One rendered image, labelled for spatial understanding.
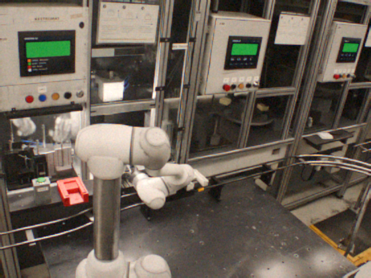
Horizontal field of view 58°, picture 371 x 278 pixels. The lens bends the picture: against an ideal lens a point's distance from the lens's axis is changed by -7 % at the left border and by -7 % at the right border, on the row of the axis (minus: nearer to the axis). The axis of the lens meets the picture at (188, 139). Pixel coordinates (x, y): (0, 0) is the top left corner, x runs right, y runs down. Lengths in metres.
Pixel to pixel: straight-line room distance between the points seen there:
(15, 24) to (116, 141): 0.73
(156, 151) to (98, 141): 0.19
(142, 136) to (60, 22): 0.72
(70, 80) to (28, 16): 0.35
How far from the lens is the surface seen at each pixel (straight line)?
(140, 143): 1.18
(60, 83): 1.73
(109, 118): 2.10
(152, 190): 1.70
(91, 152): 1.20
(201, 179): 2.16
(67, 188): 1.89
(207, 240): 2.04
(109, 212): 1.33
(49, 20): 1.65
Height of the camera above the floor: 2.05
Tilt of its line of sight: 27 degrees down
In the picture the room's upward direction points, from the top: 8 degrees clockwise
